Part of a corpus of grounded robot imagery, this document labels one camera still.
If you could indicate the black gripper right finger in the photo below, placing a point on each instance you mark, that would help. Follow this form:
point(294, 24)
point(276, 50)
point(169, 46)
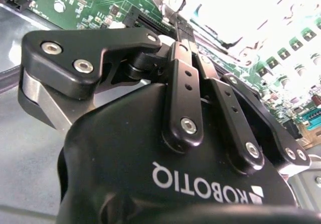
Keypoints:
point(235, 123)

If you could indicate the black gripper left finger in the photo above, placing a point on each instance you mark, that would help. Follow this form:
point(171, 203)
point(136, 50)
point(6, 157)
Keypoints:
point(50, 68)

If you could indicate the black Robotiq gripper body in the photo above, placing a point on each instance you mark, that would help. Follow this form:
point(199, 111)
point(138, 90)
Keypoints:
point(120, 163)

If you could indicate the metal socket cover frame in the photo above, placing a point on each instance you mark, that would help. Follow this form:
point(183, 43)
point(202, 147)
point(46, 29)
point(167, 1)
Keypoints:
point(175, 0)

